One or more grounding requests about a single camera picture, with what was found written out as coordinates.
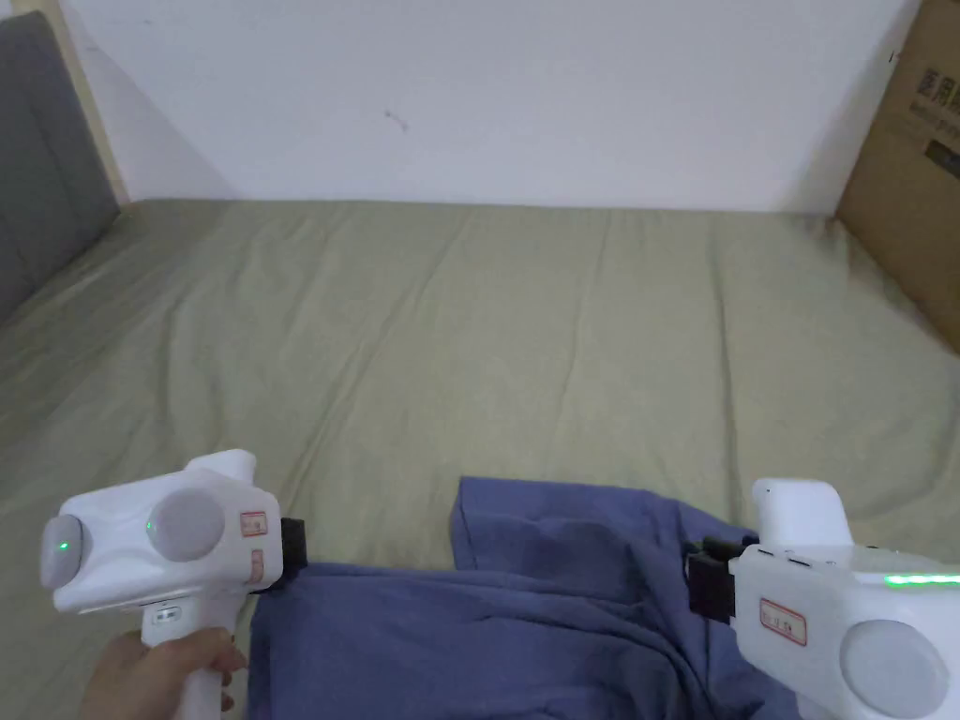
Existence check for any blue garment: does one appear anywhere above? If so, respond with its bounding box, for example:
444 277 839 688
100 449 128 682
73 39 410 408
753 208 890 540
247 475 799 720

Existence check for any person's left hand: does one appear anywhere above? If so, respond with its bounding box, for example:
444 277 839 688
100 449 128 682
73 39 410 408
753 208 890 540
81 628 248 720

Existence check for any brown cardboard carton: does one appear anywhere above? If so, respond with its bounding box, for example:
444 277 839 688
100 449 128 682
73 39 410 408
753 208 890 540
833 0 960 340

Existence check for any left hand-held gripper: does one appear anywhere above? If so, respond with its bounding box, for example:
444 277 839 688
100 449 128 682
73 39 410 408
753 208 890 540
40 449 311 720

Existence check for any grey padded headboard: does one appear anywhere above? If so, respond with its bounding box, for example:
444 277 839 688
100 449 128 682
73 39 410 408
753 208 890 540
0 10 122 323

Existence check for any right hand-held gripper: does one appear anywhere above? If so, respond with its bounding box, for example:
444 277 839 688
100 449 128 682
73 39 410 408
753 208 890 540
687 477 960 720

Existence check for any bed with pale green sheet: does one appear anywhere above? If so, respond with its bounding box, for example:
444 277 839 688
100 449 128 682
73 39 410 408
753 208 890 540
0 198 960 720

